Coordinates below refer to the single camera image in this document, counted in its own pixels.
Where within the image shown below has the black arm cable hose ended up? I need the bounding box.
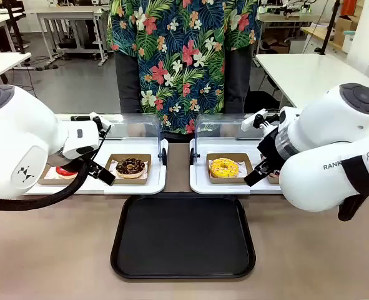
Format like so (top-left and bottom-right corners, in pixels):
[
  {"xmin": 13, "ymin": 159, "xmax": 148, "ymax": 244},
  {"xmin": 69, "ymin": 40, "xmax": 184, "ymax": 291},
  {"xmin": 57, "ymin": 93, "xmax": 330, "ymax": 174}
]
[
  {"xmin": 337, "ymin": 193, "xmax": 369, "ymax": 222},
  {"xmin": 0, "ymin": 159, "xmax": 90, "ymax": 211}
]

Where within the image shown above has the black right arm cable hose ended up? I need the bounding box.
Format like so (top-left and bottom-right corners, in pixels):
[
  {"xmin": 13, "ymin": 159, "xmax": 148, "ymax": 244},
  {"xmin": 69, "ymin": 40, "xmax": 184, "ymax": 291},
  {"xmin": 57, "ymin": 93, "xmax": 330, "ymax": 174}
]
[{"xmin": 337, "ymin": 193, "xmax": 369, "ymax": 222}]

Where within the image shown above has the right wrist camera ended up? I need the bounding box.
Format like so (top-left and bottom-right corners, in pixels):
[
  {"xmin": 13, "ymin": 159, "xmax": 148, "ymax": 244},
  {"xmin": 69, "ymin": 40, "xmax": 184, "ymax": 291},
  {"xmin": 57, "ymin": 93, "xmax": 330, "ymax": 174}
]
[{"xmin": 240, "ymin": 108, "xmax": 280, "ymax": 132}]

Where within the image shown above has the person in floral shirt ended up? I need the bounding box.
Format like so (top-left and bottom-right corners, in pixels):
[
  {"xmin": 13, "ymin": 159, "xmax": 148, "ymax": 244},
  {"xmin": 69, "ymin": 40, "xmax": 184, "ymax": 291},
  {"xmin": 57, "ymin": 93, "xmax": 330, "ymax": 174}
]
[{"xmin": 107, "ymin": 0, "xmax": 262, "ymax": 142}]

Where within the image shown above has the brown cardboard box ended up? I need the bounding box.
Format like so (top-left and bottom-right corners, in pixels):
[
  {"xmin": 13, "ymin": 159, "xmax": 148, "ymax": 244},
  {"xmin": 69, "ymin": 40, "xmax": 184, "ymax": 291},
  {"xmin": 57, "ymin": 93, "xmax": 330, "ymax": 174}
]
[{"xmin": 333, "ymin": 14, "xmax": 360, "ymax": 44}]

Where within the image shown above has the black chair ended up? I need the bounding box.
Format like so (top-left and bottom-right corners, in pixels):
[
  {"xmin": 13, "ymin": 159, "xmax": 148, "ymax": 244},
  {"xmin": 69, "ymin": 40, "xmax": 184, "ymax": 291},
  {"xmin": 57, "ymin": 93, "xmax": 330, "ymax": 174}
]
[{"xmin": 243, "ymin": 90, "xmax": 280, "ymax": 114}]

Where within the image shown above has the white table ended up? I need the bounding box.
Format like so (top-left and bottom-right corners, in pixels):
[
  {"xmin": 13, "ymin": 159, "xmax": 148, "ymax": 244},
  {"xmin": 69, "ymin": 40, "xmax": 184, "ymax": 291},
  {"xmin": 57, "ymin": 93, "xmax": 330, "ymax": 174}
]
[
  {"xmin": 255, "ymin": 53, "xmax": 369, "ymax": 110},
  {"xmin": 0, "ymin": 52, "xmax": 32, "ymax": 86}
]

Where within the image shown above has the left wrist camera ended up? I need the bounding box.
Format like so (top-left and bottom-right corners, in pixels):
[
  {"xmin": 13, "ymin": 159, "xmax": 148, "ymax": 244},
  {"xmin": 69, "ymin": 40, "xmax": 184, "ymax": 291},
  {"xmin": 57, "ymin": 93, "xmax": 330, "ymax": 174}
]
[{"xmin": 89, "ymin": 111, "xmax": 115, "ymax": 138}]

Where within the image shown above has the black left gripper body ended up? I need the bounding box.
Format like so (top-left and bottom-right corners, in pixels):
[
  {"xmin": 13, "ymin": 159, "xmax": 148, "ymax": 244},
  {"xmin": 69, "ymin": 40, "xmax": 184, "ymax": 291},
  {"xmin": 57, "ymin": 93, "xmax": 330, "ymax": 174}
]
[{"xmin": 62, "ymin": 154, "xmax": 94, "ymax": 172}]

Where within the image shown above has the grey frame desk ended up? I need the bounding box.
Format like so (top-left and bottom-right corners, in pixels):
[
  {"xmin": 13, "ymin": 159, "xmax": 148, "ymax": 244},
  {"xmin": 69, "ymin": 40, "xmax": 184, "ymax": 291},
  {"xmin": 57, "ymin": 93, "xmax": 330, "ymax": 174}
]
[{"xmin": 36, "ymin": 6, "xmax": 110, "ymax": 67}]

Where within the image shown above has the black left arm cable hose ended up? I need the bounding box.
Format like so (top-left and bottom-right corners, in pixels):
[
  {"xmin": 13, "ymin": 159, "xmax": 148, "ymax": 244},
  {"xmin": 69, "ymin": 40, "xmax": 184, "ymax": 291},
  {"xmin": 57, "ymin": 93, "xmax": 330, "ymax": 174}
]
[{"xmin": 0, "ymin": 159, "xmax": 90, "ymax": 211}]

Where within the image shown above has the black right arm strap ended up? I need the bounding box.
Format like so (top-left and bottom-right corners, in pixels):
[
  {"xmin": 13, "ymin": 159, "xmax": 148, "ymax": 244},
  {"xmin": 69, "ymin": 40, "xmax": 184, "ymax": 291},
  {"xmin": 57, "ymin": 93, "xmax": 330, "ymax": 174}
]
[{"xmin": 342, "ymin": 154, "xmax": 369, "ymax": 198}]

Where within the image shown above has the person's right forearm grey sleeve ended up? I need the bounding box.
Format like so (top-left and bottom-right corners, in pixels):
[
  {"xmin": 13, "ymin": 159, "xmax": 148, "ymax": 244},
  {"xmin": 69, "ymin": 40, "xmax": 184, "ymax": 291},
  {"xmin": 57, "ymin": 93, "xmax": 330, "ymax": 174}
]
[{"xmin": 114, "ymin": 51, "xmax": 141, "ymax": 114}]

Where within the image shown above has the white display case base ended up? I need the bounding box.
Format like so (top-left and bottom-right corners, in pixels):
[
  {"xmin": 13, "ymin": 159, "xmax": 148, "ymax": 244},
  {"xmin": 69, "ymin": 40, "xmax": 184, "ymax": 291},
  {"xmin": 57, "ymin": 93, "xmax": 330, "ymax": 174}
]
[
  {"xmin": 24, "ymin": 140, "xmax": 167, "ymax": 195},
  {"xmin": 189, "ymin": 140, "xmax": 283, "ymax": 195}
]

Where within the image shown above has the clear display case lid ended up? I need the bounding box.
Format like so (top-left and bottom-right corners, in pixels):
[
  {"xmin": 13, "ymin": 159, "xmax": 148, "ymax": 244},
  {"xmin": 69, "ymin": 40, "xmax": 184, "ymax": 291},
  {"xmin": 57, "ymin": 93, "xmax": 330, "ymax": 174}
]
[
  {"xmin": 54, "ymin": 112, "xmax": 169, "ymax": 166},
  {"xmin": 194, "ymin": 114, "xmax": 266, "ymax": 164}
]

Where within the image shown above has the yellow sprinkled donut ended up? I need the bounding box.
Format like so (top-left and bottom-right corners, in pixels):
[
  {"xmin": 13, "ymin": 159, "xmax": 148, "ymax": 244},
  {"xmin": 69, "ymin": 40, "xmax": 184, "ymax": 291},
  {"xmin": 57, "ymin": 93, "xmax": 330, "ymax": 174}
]
[{"xmin": 209, "ymin": 157, "xmax": 240, "ymax": 179}]

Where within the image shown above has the black camera stand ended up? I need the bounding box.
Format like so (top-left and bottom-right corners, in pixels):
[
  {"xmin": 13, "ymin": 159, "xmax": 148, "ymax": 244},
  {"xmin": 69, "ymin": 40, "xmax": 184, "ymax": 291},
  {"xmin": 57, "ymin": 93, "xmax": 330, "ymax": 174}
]
[
  {"xmin": 314, "ymin": 0, "xmax": 342, "ymax": 56},
  {"xmin": 6, "ymin": 0, "xmax": 28, "ymax": 54}
]

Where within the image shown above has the white workbench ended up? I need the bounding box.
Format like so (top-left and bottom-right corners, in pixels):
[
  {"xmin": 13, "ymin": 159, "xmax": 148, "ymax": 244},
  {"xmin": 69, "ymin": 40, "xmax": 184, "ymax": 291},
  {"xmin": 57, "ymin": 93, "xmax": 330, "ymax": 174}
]
[{"xmin": 257, "ymin": 12, "xmax": 322, "ymax": 57}]

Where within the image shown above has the chocolate donut with nuts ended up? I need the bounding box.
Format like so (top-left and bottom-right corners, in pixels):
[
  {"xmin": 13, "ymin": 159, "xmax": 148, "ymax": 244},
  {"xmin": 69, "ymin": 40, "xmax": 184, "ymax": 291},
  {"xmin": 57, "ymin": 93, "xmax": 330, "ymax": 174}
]
[{"xmin": 115, "ymin": 157, "xmax": 147, "ymax": 179}]

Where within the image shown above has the red glazed donut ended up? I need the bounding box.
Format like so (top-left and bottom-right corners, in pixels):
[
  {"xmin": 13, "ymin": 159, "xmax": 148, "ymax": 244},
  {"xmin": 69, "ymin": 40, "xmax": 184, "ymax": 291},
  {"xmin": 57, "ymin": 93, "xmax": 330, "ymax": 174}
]
[{"xmin": 55, "ymin": 165, "xmax": 79, "ymax": 180}]

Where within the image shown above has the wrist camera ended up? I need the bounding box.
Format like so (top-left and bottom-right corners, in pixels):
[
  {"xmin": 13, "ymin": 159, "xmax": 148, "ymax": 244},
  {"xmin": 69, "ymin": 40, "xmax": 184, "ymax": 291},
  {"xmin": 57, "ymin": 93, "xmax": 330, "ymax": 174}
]
[
  {"xmin": 240, "ymin": 108, "xmax": 280, "ymax": 132},
  {"xmin": 89, "ymin": 111, "xmax": 115, "ymax": 138}
]

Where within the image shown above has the white printed paper liner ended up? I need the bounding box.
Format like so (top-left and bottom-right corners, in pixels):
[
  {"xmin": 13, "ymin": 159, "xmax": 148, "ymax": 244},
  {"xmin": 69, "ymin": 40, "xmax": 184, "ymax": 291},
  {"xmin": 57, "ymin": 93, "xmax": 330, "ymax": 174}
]
[
  {"xmin": 209, "ymin": 161, "xmax": 248, "ymax": 180},
  {"xmin": 43, "ymin": 168, "xmax": 67, "ymax": 181},
  {"xmin": 109, "ymin": 160, "xmax": 149, "ymax": 181}
]

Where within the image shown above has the black serving tray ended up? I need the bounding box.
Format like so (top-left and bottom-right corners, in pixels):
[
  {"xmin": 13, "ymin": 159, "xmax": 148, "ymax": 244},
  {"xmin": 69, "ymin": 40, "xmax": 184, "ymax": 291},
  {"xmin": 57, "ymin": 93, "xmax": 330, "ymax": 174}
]
[{"xmin": 110, "ymin": 192, "xmax": 257, "ymax": 280}]

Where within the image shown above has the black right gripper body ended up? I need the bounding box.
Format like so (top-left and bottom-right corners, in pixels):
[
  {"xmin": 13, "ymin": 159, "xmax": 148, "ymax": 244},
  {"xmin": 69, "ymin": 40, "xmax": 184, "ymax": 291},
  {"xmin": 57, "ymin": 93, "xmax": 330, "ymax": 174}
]
[{"xmin": 257, "ymin": 126, "xmax": 282, "ymax": 163}]

